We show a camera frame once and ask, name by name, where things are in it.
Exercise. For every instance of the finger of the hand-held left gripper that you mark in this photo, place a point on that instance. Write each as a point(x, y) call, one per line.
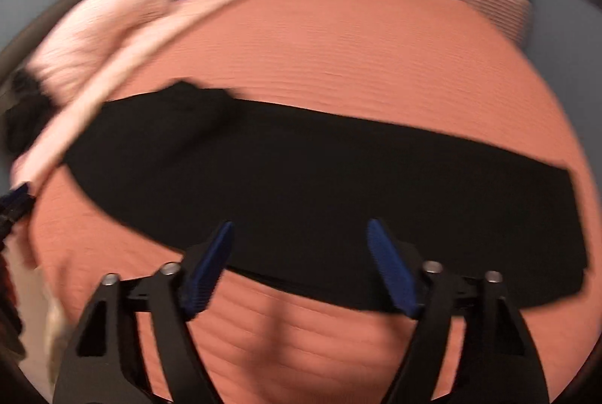
point(19, 197)

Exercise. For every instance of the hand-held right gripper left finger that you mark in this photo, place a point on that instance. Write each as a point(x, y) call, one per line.
point(211, 265)

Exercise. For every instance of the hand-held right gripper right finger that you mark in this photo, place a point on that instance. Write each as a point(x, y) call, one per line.
point(390, 265)

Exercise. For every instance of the black pants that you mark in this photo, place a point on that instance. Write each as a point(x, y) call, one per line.
point(305, 178)

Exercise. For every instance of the dark cloth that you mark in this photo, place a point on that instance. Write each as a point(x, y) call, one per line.
point(28, 117)

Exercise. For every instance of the pink blanket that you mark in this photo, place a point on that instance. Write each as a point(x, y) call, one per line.
point(84, 115)

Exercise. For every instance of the pink dotted pillow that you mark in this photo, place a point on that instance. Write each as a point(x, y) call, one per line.
point(94, 28)

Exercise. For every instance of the orange quilted bedspread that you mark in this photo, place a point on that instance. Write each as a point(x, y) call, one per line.
point(352, 56)

